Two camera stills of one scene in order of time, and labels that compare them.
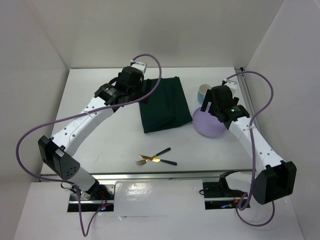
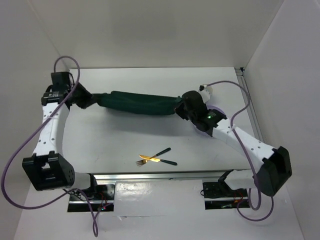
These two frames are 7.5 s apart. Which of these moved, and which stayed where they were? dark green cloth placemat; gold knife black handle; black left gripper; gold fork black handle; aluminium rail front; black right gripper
Moved: dark green cloth placemat; black left gripper; black right gripper
Stayed: gold knife black handle; gold fork black handle; aluminium rail front
